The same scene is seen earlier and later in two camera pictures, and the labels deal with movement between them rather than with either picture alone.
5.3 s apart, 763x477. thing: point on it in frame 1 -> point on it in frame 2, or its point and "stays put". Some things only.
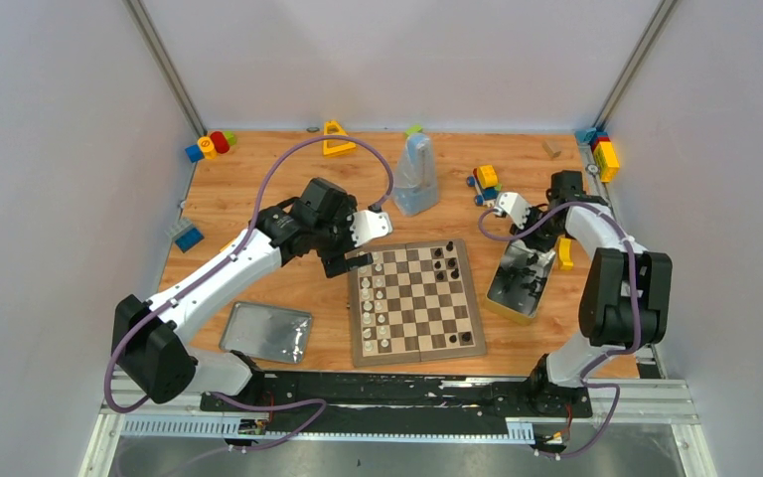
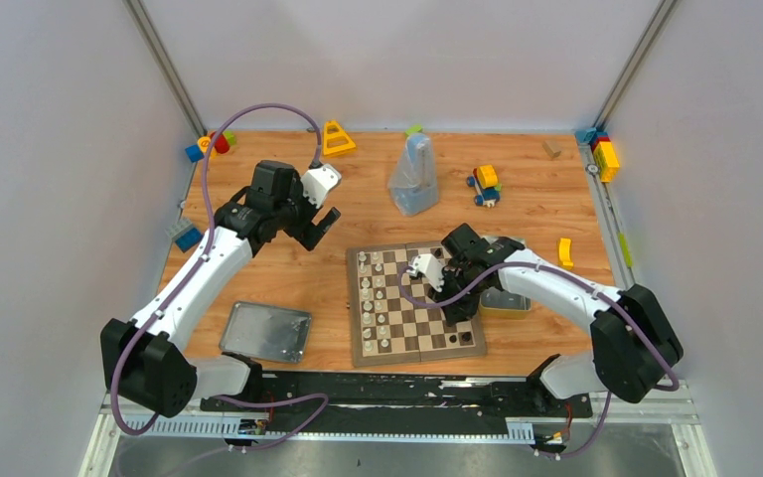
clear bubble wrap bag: (415, 187) stays put
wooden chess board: (414, 302) stays put
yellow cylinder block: (208, 147) stays put
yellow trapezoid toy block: (339, 148) stays put
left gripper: (337, 251) -> (303, 222)
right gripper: (542, 245) -> (455, 312)
